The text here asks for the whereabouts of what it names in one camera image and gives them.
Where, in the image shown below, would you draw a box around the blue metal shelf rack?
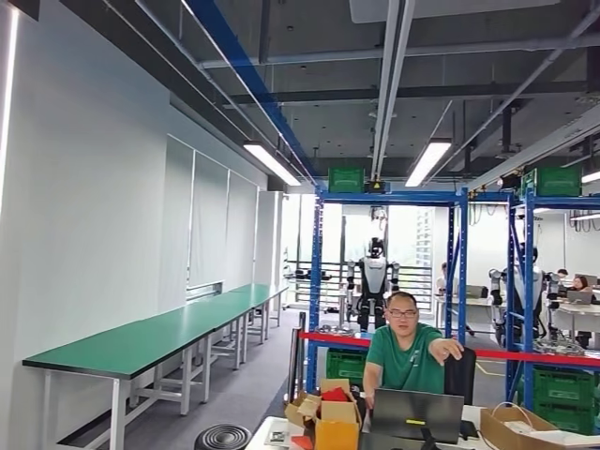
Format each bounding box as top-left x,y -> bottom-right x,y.
505,188 -> 600,431
306,187 -> 470,394

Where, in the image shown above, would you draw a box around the green topped workbench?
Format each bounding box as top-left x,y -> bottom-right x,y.
22,297 -> 221,450
206,282 -> 289,372

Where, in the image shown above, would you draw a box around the round metal part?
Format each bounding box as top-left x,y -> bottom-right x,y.
533,337 -> 585,358
315,323 -> 358,339

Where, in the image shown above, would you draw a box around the pale workbench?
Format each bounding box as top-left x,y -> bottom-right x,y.
245,403 -> 600,450

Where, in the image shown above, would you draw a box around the long white part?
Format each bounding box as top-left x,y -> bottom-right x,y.
503,421 -> 600,450

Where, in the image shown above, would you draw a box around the green plastic crate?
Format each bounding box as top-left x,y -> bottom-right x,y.
531,402 -> 596,437
517,366 -> 596,410
325,348 -> 368,391
327,165 -> 366,194
522,163 -> 583,200

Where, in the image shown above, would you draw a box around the pale roller blind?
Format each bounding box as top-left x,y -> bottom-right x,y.
224,170 -> 259,293
188,150 -> 231,290
156,133 -> 195,314

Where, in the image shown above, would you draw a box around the white black humanoid robot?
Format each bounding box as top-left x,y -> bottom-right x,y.
488,245 -> 562,349
345,236 -> 402,334

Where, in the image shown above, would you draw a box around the blue ceiling beam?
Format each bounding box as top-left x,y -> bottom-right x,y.
185,0 -> 324,188

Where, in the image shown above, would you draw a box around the grey window railing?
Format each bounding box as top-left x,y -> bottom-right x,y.
283,259 -> 435,314

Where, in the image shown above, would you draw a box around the open orange cardboard box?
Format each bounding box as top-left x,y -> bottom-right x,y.
285,378 -> 363,450

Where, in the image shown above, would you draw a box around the black ribbed round stool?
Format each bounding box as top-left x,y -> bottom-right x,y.
194,423 -> 254,450

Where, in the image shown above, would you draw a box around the grey laptop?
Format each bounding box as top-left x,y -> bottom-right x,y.
369,387 -> 466,446

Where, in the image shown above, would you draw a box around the black office chair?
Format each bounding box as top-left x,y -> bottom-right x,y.
444,345 -> 478,407

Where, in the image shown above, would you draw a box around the long red barrier belt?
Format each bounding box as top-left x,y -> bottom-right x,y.
298,330 -> 600,369

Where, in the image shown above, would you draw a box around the shallow cardboard box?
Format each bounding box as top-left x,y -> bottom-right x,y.
480,404 -> 563,450

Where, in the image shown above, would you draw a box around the white desk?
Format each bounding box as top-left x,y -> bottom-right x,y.
555,301 -> 600,349

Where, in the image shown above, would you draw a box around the white wall column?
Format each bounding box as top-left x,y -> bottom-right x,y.
254,189 -> 285,288

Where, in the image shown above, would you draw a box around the black belt post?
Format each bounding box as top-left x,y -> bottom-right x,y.
287,311 -> 307,406

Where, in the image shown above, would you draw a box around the grey sill rail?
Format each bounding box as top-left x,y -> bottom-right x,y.
186,280 -> 224,304

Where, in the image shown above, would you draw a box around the double grey ceiling rail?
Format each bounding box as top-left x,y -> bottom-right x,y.
370,0 -> 417,183

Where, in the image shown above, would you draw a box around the wide grey ceiling rail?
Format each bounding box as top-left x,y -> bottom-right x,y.
466,102 -> 600,194

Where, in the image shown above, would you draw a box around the black hanging cable loops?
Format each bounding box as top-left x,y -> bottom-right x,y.
568,211 -> 600,234

